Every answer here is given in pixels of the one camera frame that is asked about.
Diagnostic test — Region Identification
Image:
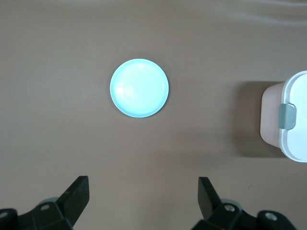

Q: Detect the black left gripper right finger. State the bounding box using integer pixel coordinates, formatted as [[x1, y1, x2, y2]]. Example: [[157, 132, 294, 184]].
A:
[[191, 176, 296, 230]]

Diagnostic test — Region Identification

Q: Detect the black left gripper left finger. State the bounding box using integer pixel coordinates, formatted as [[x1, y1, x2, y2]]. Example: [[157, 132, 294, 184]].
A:
[[0, 176, 90, 230]]

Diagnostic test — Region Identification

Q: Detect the white lidded storage box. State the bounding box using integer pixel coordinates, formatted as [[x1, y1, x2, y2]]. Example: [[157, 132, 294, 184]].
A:
[[260, 70, 307, 163]]

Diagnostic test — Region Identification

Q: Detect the light blue round plate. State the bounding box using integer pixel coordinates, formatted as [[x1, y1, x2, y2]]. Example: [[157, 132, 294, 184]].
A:
[[109, 58, 170, 118]]

